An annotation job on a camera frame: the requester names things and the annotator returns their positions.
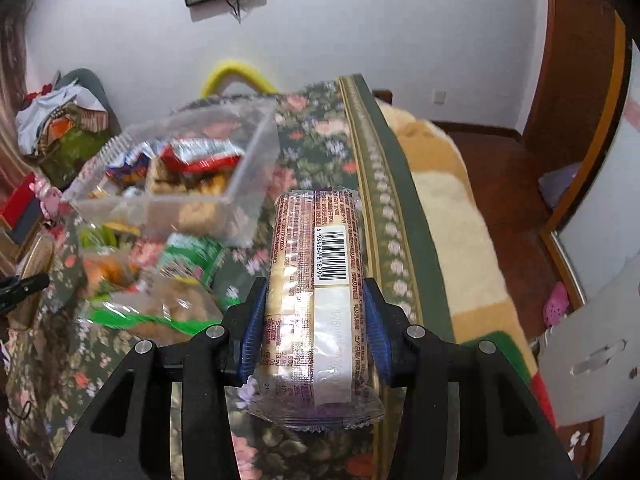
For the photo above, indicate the pink plush toy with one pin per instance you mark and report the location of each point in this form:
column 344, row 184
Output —
column 45, row 197

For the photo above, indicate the beige fleece blanket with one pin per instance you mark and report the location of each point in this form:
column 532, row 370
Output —
column 450, row 220

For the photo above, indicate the red snack packet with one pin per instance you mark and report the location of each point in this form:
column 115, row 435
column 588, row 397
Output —
column 200, row 155

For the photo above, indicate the green candy packet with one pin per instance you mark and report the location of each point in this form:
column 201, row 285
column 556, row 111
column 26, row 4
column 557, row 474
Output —
column 192, row 257

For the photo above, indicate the clear bread packet green trim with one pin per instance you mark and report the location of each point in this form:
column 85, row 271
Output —
column 155, row 310

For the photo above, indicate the blue and white snack packet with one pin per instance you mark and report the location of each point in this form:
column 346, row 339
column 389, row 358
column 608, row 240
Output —
column 125, row 157

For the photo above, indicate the striped red curtain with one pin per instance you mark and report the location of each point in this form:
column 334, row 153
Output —
column 10, row 85

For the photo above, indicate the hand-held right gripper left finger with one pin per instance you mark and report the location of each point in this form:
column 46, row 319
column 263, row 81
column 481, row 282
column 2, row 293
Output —
column 252, row 327

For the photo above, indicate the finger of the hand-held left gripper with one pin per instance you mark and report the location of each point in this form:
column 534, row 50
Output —
column 25, row 285

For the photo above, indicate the pink clog shoe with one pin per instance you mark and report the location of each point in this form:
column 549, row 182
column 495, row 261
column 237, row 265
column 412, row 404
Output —
column 556, row 305

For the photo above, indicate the white wardrobe sliding panel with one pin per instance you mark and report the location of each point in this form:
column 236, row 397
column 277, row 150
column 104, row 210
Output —
column 605, row 170

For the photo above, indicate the clear plastic storage box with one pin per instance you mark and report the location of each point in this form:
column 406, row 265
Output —
column 240, row 195

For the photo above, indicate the grey chair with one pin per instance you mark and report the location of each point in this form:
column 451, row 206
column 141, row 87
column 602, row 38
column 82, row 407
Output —
column 92, row 85

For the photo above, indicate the cracker packet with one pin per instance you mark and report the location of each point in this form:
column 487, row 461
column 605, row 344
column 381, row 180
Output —
column 161, row 175

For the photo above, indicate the green bag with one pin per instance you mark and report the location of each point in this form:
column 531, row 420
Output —
column 70, row 155

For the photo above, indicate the brown wooden door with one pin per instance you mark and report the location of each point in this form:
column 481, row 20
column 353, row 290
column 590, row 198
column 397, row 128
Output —
column 570, row 60

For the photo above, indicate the white wall outlet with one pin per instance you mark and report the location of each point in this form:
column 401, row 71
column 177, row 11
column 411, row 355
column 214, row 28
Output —
column 440, row 97

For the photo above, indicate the red box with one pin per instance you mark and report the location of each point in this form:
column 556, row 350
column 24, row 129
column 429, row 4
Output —
column 20, row 205

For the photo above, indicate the pile of clothes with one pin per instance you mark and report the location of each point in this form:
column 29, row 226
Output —
column 55, row 120

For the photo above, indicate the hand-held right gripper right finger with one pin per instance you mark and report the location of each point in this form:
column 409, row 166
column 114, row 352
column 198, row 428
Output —
column 375, row 330

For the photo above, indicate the long biscuit packet purple end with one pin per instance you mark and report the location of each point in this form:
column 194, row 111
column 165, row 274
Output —
column 320, row 300

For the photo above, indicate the yellow foam tube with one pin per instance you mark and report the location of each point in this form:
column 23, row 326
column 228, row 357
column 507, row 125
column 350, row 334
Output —
column 235, row 72

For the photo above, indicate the green jelly cup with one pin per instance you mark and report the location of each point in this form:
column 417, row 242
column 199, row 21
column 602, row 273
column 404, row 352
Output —
column 95, row 236

